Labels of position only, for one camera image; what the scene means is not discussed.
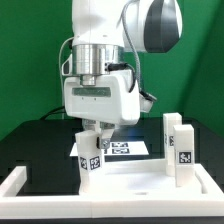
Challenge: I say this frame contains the white U-shaped fence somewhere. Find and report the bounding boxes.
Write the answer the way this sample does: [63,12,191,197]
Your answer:
[0,166,224,219]

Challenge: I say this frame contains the white cable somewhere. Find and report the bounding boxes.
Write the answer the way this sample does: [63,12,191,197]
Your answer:
[58,36,75,108]

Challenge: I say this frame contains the fiducial marker sheet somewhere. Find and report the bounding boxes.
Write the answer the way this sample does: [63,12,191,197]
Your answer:
[70,141,148,157]

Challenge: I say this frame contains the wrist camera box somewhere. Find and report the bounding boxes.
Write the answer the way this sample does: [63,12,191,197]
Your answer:
[139,90,157,113]

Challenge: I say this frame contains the white desk tabletop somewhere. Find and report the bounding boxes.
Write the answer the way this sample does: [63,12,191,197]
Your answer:
[78,158,224,205]

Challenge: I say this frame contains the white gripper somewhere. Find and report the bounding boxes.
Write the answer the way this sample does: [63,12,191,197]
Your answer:
[64,70,140,149]

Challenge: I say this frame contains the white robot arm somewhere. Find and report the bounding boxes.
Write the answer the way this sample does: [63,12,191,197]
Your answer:
[64,0,182,149]

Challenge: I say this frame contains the black cables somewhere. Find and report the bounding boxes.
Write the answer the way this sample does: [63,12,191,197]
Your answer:
[39,106,68,121]

